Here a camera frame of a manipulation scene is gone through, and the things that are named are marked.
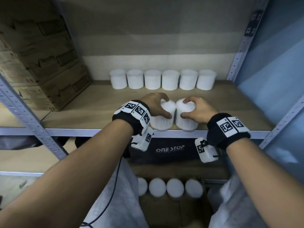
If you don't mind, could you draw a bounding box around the person's left hand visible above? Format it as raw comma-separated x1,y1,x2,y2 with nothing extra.
140,92,173,119

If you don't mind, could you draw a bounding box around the person's right hand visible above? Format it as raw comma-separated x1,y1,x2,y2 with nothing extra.
180,96,219,124

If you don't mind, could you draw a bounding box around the white plastic tub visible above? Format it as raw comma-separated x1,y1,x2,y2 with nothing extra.
185,179,204,198
148,178,166,197
166,178,185,197
137,177,148,197
174,98,199,131
151,99,177,131

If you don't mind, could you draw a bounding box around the person's right forearm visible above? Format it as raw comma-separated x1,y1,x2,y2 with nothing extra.
223,137,304,228

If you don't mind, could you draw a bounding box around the person's left forearm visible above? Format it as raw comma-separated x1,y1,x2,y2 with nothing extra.
0,120,135,228

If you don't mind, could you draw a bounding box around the row of white tubs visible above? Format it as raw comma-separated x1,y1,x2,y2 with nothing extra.
109,68,217,91

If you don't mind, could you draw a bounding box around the black marker wristband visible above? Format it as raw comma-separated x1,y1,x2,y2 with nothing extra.
206,113,251,150
112,100,155,137

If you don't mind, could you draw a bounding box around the black bag with white print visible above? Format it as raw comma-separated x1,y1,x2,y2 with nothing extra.
129,137,224,165

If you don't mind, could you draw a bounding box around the wooden shelf board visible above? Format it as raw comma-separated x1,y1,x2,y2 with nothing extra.
42,79,274,131

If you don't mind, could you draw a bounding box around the grey metal shelf rack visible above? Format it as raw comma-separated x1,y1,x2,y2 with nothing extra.
0,0,304,184

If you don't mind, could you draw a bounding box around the open cardboard box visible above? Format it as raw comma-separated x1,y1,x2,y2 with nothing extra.
135,173,209,228

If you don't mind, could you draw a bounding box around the brown cardboard box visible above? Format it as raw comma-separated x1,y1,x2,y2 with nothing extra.
11,65,93,111
0,18,76,60
0,50,85,86

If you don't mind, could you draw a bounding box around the black and white marker tag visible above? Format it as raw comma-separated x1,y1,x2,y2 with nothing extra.
244,9,263,37

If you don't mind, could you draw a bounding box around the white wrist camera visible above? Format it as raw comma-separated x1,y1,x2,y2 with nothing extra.
131,127,155,151
194,137,219,164

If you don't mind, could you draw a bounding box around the black cable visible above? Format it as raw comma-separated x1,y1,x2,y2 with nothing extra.
80,155,124,228

